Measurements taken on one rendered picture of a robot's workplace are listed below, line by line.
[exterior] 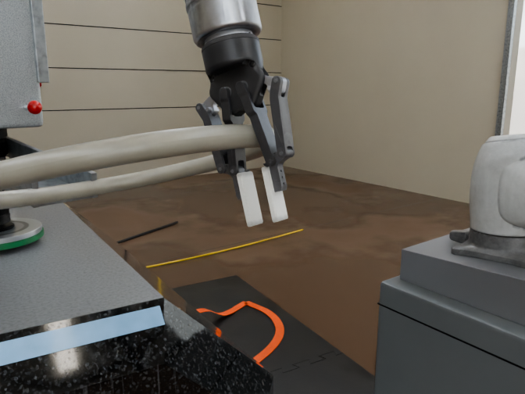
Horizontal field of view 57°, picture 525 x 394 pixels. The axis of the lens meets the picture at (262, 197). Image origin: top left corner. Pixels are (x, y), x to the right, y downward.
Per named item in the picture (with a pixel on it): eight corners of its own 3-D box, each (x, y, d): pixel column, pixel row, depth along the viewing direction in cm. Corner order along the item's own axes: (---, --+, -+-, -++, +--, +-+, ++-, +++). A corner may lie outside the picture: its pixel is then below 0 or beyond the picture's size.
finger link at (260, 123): (249, 87, 64) (258, 82, 63) (280, 166, 63) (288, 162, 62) (232, 84, 60) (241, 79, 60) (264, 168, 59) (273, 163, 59)
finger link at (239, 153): (228, 86, 61) (219, 87, 61) (233, 176, 62) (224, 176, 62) (244, 88, 64) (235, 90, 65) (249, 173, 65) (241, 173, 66)
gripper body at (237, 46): (271, 34, 63) (286, 104, 63) (219, 55, 68) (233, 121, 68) (240, 23, 57) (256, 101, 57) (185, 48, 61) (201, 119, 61)
